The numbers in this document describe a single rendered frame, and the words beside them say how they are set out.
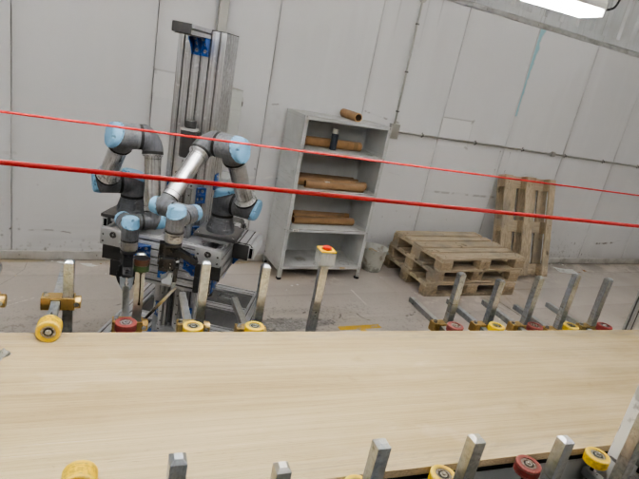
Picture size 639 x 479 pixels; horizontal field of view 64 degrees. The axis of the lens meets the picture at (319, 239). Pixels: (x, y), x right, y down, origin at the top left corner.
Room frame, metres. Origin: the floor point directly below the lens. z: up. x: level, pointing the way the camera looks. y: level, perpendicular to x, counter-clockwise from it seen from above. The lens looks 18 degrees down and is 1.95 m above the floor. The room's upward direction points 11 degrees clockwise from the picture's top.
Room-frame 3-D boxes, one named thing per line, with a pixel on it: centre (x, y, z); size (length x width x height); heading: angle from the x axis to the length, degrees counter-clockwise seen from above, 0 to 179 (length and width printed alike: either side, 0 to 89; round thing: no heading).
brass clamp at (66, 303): (1.72, 0.91, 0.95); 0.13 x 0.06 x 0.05; 113
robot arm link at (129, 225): (2.14, 0.84, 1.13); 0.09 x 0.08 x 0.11; 37
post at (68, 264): (1.73, 0.89, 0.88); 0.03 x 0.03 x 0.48; 23
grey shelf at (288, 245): (4.90, 0.03, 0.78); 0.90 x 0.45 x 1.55; 118
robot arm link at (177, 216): (1.95, 0.58, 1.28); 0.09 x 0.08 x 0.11; 164
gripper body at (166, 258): (1.94, 0.59, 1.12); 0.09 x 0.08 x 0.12; 112
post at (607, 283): (2.79, -1.65, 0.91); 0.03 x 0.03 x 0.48; 23
